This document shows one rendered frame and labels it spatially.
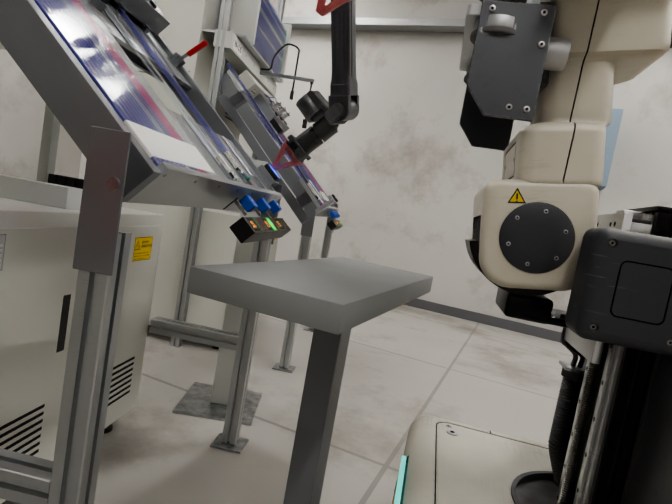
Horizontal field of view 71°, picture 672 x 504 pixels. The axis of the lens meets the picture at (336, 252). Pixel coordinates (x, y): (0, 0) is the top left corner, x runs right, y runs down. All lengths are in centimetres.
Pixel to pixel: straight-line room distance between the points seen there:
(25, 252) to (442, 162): 371
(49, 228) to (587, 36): 96
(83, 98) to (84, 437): 42
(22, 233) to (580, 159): 91
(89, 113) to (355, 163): 394
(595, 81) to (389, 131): 371
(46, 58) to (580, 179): 73
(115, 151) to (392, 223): 385
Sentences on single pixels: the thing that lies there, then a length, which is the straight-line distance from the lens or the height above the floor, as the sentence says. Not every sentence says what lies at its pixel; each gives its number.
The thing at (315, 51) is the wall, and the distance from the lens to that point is 499.
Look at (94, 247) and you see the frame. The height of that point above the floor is 62.
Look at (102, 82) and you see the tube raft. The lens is 75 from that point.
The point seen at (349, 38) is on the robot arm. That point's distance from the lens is 127.
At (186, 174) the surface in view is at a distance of 71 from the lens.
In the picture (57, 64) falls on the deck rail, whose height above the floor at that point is 83.
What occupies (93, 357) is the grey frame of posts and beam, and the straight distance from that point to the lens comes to 65.
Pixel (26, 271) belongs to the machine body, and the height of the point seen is 51.
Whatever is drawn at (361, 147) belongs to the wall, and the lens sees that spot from 453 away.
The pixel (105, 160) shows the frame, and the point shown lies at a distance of 62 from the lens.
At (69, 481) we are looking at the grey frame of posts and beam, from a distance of 73.
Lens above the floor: 71
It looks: 5 degrees down
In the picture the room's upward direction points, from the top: 10 degrees clockwise
